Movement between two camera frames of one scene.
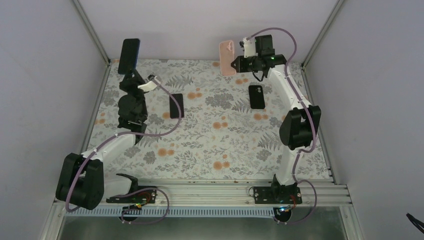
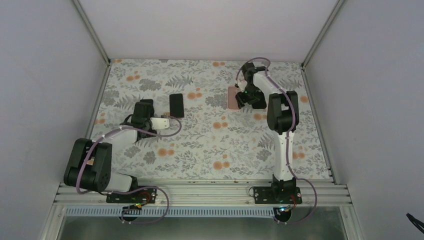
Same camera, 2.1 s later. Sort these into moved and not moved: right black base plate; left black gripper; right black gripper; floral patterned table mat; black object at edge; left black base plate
Moved: left black gripper; right black gripper
Not moved: right black base plate; black object at edge; left black base plate; floral patterned table mat
